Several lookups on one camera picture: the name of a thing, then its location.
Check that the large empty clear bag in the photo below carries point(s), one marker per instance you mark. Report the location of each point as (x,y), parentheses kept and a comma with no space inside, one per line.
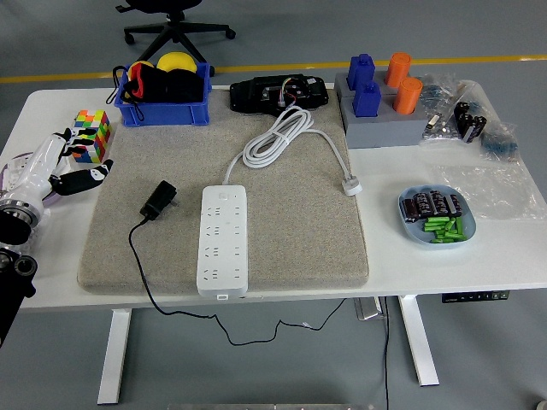
(491,192)

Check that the multicolour puzzle cube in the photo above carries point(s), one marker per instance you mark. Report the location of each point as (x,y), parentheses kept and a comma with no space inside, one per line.
(101,128)

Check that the black plug adapter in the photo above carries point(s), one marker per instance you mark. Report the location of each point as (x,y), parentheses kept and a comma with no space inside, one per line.
(158,200)

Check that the blue plastic bin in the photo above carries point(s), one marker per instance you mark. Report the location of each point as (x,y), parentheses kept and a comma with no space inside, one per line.
(162,114)

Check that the metal box under table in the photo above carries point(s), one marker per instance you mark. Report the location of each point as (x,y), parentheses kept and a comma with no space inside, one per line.
(369,308)

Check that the grey block holder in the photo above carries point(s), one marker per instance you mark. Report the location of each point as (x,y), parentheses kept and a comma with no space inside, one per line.
(384,132)
(342,83)

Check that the black pouch with red lining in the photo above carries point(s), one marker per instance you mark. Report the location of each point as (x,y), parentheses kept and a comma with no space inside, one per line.
(149,87)

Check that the clear bag of blue parts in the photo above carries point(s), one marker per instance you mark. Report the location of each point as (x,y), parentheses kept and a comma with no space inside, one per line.
(500,143)
(438,91)

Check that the white wall socket panel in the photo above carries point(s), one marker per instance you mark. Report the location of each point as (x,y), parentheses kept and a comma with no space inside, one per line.
(15,171)

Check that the yellow ball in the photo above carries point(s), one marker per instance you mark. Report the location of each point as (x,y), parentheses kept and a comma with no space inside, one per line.
(175,62)

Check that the white three-pin plug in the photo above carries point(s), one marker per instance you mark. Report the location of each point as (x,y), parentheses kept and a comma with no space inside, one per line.
(352,186)

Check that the white power strip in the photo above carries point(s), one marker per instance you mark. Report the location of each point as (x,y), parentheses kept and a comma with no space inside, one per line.
(226,256)

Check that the white table leg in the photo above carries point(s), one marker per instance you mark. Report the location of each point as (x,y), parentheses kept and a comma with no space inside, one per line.
(419,341)
(114,354)

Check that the clear bag of black capacitors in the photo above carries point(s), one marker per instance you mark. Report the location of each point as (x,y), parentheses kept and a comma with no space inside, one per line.
(470,121)

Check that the orange cylinder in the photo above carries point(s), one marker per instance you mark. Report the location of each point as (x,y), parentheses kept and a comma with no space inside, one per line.
(398,70)
(407,96)

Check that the clear bag of screws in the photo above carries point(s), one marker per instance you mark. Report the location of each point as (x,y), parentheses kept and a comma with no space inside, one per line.
(39,228)

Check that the black table control panel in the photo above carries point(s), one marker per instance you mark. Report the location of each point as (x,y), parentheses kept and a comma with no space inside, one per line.
(474,296)

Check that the black electronic device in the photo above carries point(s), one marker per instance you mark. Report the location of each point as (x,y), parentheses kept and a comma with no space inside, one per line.
(248,96)

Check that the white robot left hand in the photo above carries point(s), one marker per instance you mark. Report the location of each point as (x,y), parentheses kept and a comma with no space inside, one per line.
(42,166)

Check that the green battery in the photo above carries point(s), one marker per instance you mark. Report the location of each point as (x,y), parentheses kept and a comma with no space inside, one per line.
(460,226)
(451,225)
(448,234)
(446,240)
(436,221)
(433,227)

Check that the blue plastic block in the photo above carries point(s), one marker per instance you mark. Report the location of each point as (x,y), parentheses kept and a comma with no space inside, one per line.
(361,70)
(366,100)

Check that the black office chair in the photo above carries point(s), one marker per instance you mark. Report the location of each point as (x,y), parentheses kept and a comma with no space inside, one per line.
(177,32)

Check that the clear bag of metal parts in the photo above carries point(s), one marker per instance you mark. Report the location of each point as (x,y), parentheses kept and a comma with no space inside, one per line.
(444,128)

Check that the black fabric pouch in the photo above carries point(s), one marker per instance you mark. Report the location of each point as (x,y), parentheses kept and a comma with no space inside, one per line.
(186,87)

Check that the grey-brown mat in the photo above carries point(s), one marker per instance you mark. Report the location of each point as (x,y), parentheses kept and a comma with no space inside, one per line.
(299,235)

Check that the black cylindrical capacitor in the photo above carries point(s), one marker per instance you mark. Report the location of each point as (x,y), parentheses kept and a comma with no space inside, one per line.
(410,210)
(438,201)
(454,205)
(422,203)

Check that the light blue tray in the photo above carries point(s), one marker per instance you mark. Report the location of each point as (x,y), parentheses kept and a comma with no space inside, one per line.
(410,230)

